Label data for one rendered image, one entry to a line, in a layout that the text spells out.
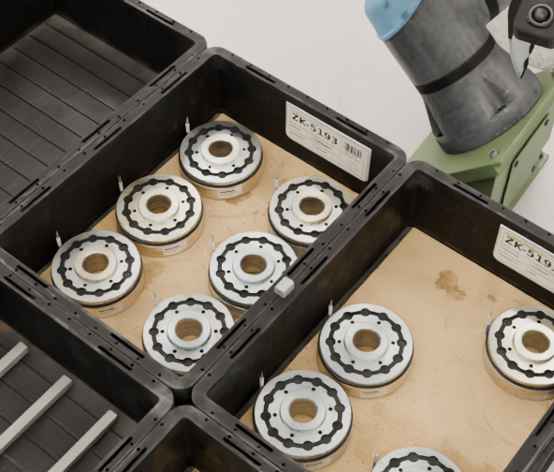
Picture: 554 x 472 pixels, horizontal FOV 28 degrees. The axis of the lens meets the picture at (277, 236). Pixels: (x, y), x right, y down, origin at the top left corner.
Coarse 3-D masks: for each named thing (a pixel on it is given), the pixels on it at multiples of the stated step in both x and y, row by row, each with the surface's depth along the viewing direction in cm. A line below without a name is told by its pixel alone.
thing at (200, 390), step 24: (408, 168) 126; (432, 168) 126; (384, 192) 124; (456, 192) 124; (360, 216) 122; (504, 216) 122; (336, 240) 120; (552, 240) 120; (312, 264) 118; (264, 312) 114; (240, 360) 112; (216, 384) 110; (216, 408) 108; (552, 408) 108; (240, 432) 106; (552, 432) 108; (264, 456) 105; (288, 456) 105; (528, 456) 105
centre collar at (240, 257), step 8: (248, 248) 127; (256, 248) 127; (240, 256) 126; (248, 256) 127; (256, 256) 127; (264, 256) 126; (232, 264) 126; (240, 264) 126; (272, 264) 126; (240, 272) 125; (264, 272) 125; (272, 272) 125; (240, 280) 125; (248, 280) 124; (256, 280) 124; (264, 280) 125
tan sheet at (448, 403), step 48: (432, 240) 133; (384, 288) 128; (432, 288) 128; (480, 288) 128; (432, 336) 124; (480, 336) 124; (432, 384) 121; (480, 384) 121; (384, 432) 117; (432, 432) 117; (480, 432) 117; (528, 432) 117
